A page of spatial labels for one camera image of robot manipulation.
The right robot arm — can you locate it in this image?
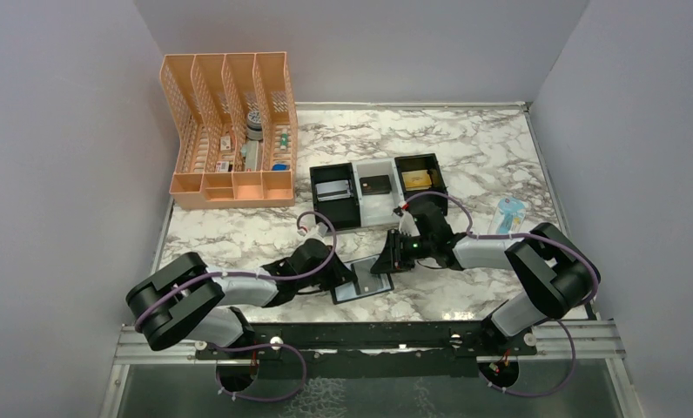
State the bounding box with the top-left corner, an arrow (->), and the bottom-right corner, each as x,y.
371,201 -> 600,354

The green white small tube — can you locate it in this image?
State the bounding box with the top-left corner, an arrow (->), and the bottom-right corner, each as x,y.
279,131 -> 290,152

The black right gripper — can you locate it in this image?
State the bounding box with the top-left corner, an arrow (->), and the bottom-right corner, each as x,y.
371,228 -> 434,274

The black left card bin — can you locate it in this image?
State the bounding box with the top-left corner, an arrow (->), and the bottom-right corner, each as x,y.
309,163 -> 361,231

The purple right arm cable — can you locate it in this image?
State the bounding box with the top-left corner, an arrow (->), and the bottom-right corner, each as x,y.
394,191 -> 602,399

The blue nail clipper package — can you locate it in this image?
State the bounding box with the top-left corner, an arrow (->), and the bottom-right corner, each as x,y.
488,197 -> 528,235

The silver card in left bin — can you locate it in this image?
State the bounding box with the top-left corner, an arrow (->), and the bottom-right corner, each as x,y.
315,179 -> 353,201

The peach plastic file organizer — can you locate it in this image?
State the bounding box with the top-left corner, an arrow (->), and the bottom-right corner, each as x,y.
159,51 -> 299,210

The black mounting rail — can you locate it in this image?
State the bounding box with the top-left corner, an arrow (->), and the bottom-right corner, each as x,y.
195,320 -> 537,380

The black leather card holder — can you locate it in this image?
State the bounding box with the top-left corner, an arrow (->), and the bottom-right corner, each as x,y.
330,255 -> 394,305

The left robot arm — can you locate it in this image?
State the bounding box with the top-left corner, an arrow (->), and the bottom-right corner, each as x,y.
125,239 -> 357,358

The white middle card bin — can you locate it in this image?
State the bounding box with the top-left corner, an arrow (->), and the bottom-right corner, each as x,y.
352,158 -> 405,227

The gold credit card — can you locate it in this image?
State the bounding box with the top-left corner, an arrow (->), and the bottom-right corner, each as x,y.
401,170 -> 434,192

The grey flat box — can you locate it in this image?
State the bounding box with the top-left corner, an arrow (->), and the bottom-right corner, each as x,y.
243,140 -> 262,172

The black credit card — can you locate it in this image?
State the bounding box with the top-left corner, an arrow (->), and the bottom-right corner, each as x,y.
360,174 -> 393,196
351,257 -> 394,297

